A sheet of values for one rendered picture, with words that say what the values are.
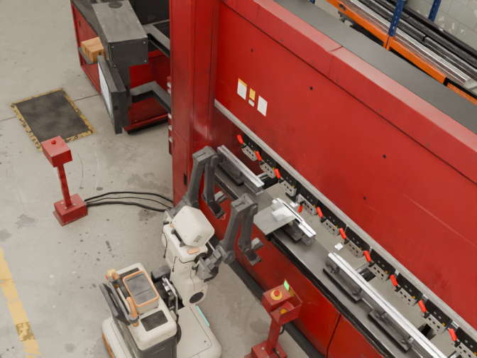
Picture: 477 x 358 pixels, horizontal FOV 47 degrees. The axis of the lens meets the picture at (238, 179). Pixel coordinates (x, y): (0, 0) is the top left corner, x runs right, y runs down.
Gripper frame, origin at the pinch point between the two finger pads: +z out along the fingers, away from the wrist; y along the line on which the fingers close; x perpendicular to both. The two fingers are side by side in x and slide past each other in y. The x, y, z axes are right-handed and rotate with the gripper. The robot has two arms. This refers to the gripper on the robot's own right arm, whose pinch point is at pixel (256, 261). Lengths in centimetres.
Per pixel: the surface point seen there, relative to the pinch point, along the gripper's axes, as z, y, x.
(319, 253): 31.9, -6.7, -36.0
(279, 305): 26.6, -20.6, 5.6
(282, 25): -97, 52, -89
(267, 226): 9.5, 20.9, -19.6
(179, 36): -76, 122, -49
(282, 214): 15.8, 24.4, -32.5
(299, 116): -53, 29, -71
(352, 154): -54, -13, -76
